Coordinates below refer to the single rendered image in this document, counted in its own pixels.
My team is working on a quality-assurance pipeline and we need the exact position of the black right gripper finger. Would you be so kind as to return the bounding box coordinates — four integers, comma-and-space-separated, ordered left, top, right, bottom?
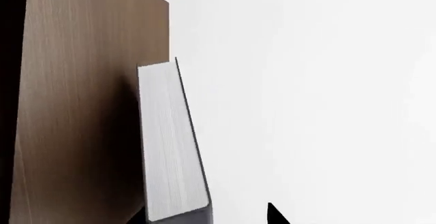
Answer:
267, 202, 292, 224

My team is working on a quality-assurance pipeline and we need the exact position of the brown wooden shelf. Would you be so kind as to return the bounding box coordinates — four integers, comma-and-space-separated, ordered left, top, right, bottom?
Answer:
0, 0, 170, 224

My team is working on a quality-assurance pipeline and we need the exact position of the dark-covered book with white pages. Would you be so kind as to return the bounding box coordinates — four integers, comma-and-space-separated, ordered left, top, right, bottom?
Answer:
136, 57, 215, 224

